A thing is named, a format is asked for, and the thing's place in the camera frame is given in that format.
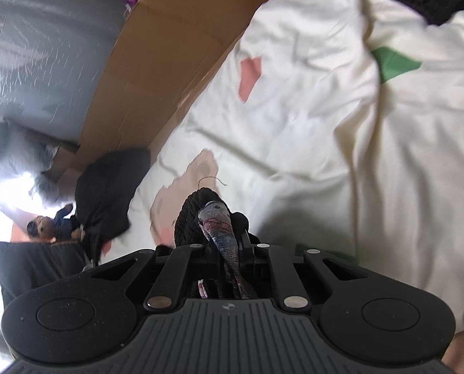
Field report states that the bear print black garment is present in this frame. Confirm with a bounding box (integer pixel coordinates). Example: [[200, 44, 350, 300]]
[[175, 187, 257, 300]]

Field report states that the black crumpled garment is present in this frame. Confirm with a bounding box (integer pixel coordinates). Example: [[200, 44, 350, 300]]
[[75, 148, 151, 266]]

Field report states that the stuffed doll toy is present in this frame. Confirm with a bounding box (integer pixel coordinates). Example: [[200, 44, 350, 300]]
[[27, 204, 83, 243]]

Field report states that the brown cardboard sheet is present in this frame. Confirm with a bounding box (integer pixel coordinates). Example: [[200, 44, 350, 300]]
[[49, 0, 268, 196]]

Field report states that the grey plastic-wrapped bundle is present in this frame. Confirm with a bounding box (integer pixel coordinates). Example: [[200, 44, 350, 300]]
[[0, 0, 125, 142]]

